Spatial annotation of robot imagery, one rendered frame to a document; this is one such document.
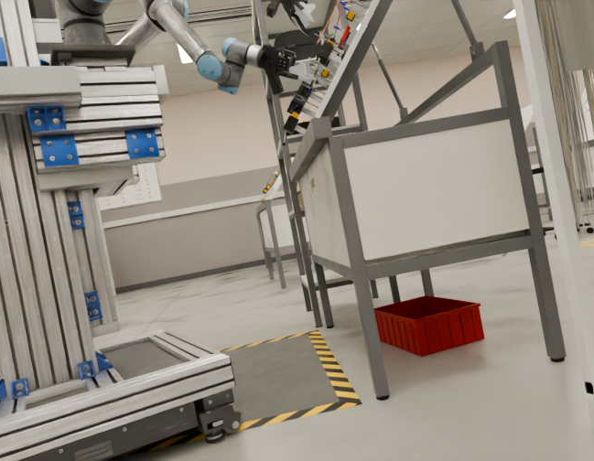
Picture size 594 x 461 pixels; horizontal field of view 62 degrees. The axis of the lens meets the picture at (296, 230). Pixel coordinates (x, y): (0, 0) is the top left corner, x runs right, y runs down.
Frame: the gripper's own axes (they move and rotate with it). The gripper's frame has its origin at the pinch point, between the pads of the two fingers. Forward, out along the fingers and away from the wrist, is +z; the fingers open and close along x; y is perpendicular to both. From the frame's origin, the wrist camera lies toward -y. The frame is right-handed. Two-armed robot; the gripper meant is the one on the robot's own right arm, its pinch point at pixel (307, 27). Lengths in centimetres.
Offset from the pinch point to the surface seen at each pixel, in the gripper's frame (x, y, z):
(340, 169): -22, -32, 49
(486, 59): -24, 29, 50
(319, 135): -23, -31, 37
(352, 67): -14.0, -3.6, 24.1
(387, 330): 40, -37, 109
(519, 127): -28, 19, 72
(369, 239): -20, -38, 70
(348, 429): -27, -78, 105
